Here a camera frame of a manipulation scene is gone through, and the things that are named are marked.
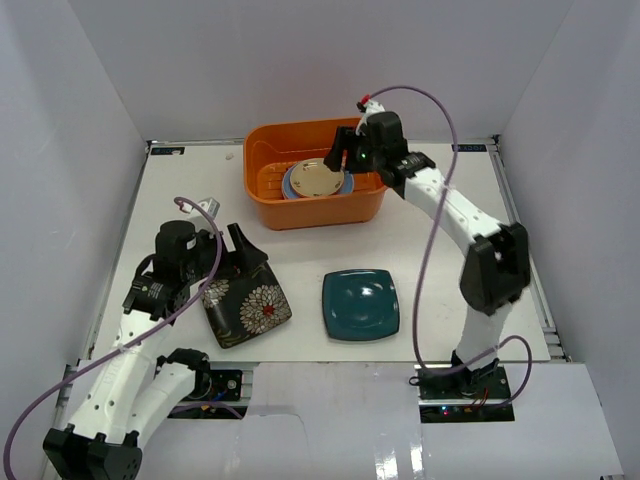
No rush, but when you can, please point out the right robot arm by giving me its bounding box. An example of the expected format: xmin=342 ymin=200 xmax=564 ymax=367
xmin=324 ymin=111 xmax=531 ymax=399

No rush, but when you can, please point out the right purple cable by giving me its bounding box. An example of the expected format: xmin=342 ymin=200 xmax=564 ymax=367
xmin=369 ymin=83 xmax=534 ymax=409

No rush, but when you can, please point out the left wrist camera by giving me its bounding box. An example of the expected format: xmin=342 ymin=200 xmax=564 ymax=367
xmin=198 ymin=197 xmax=220 ymax=219

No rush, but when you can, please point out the teal square plate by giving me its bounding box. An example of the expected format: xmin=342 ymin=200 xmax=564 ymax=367
xmin=321 ymin=269 xmax=400 ymax=342

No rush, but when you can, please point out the orange plastic bin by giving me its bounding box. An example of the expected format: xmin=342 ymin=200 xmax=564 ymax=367
xmin=243 ymin=117 xmax=387 ymax=230

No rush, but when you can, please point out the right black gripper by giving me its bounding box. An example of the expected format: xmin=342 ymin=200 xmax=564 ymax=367
xmin=322 ymin=127 xmax=384 ymax=176

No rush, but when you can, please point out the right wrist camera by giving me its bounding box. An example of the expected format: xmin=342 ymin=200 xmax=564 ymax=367
xmin=356 ymin=95 xmax=386 ymax=125

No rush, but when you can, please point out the light blue round plate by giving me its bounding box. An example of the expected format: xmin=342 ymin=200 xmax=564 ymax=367
xmin=281 ymin=162 xmax=355 ymax=199

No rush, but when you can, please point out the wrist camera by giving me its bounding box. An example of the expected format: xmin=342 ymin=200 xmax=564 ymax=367
xmin=356 ymin=95 xmax=386 ymax=125
xmin=198 ymin=197 xmax=220 ymax=219

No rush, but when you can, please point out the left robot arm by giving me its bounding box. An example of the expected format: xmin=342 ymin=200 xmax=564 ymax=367
xmin=43 ymin=220 xmax=291 ymax=479

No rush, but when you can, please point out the black floral square plate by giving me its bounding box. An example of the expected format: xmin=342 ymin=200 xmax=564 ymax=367
xmin=201 ymin=262 xmax=292 ymax=349

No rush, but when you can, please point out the cream patterned small plate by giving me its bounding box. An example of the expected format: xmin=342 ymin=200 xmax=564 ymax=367
xmin=290 ymin=159 xmax=345 ymax=198

